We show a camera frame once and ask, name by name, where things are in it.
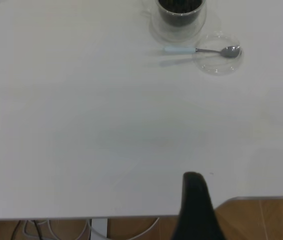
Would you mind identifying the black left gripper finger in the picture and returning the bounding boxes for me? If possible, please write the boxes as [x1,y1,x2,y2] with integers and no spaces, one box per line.
[170,171,231,240]

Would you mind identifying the metal spoon pale blue handle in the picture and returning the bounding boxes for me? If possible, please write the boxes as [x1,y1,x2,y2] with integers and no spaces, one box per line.
[163,45,241,58]

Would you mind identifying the clear round glass lid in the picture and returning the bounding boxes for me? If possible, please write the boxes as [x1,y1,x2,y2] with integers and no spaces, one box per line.
[192,33,244,76]

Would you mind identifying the dark coffee beans pile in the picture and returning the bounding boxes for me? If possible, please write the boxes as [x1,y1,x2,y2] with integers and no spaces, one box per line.
[157,0,206,27]

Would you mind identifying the white table leg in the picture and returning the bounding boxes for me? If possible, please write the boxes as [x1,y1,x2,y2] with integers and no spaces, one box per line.
[90,218,109,238]

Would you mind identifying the white cable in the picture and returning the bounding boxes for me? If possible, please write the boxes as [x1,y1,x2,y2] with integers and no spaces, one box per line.
[22,219,92,240]

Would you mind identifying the black cable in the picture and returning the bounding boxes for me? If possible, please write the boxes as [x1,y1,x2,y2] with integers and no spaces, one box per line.
[32,219,45,240]

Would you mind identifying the clear double-wall glass cup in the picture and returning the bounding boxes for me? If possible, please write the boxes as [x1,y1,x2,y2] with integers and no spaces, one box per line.
[148,0,207,42]

